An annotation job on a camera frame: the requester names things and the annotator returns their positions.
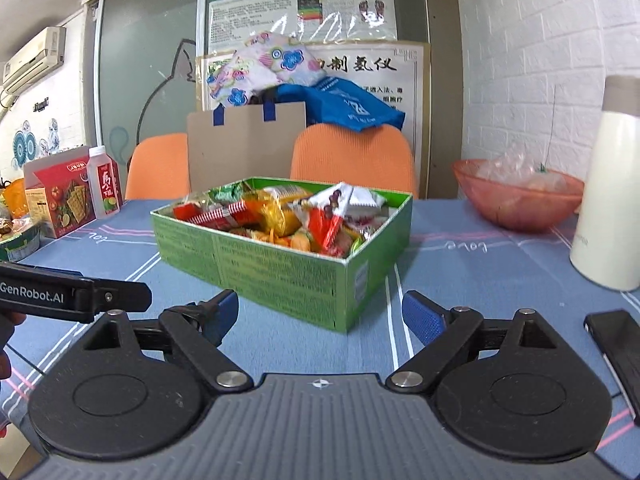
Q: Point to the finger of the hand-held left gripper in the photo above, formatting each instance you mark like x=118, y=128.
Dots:
x=125, y=297

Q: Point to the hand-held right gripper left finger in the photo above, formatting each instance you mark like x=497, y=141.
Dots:
x=225, y=312

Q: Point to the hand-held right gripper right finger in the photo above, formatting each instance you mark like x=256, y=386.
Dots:
x=422, y=317

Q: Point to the green cardboard box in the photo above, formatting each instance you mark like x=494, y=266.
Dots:
x=280, y=270

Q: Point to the pile of assorted snack packets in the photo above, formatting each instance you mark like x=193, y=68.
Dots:
x=280, y=215

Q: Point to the green snack packet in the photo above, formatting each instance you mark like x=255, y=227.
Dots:
x=227, y=194

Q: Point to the red and clear date packet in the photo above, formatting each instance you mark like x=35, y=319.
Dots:
x=325, y=220

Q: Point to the person's left hand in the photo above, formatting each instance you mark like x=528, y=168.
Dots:
x=5, y=365

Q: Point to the green instant noodle bowl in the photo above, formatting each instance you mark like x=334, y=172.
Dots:
x=20, y=245

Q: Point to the blue striped tablecloth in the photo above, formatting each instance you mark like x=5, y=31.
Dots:
x=475, y=270

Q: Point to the orange package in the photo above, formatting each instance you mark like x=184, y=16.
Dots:
x=12, y=197

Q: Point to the red cracker box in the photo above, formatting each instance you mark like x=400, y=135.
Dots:
x=70, y=195

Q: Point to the clear bottle red label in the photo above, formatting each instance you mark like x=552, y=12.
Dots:
x=107, y=185

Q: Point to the orange chair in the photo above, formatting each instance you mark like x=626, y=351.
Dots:
x=350, y=155
x=160, y=165

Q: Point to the pink plastic bowl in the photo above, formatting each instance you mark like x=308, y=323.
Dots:
x=520, y=210

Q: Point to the clear plastic wrap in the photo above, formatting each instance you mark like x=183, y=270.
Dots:
x=505, y=167

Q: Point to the black smartphone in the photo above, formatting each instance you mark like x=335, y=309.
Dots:
x=620, y=350

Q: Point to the white mug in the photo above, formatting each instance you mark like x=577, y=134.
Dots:
x=610, y=200

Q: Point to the blue plastic bag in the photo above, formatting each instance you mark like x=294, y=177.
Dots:
x=350, y=105

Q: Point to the white air conditioner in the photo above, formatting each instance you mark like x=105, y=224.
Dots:
x=35, y=57

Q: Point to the frosted glass door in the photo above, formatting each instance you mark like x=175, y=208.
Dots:
x=140, y=60

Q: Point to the framed calligraphy sign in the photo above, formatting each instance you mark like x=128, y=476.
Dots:
x=400, y=75

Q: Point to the floral print bag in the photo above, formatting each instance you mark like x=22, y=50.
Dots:
x=265, y=60

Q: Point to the blue wall decals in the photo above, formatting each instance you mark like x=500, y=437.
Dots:
x=22, y=145

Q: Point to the wall poster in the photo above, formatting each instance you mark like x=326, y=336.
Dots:
x=250, y=0

